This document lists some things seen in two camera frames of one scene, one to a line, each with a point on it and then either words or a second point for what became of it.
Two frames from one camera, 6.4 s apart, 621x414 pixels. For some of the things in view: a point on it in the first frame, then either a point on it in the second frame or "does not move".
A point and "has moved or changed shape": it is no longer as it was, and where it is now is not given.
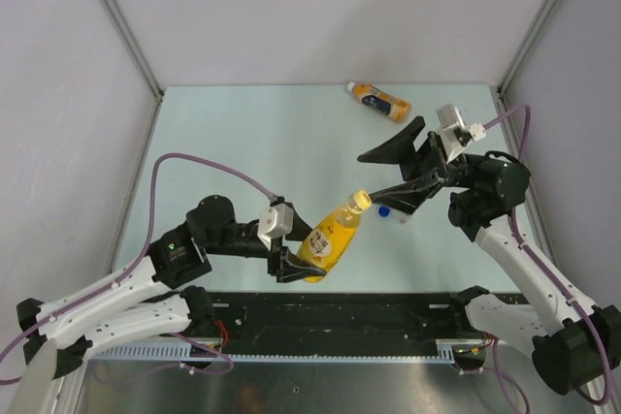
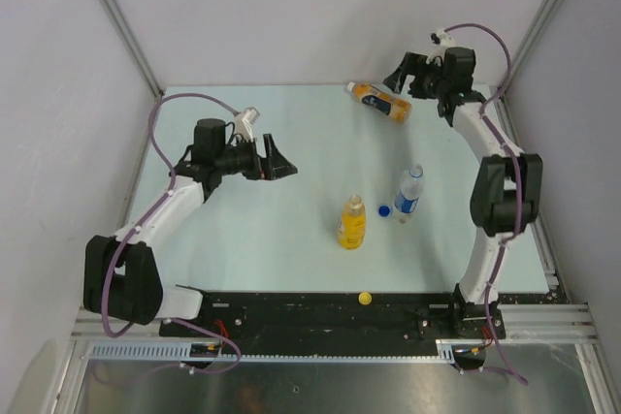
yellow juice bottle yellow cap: [330, 238] has moved or changed shape
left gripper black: [284, 266] -> [280, 168]
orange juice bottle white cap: [380, 101] does not move
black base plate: [342, 316] does not move
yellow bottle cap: [363, 199] -> [365, 298]
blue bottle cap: [384, 211] does not move
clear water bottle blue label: [403, 217] has moved or changed shape
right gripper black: [432, 172] -> [413, 64]
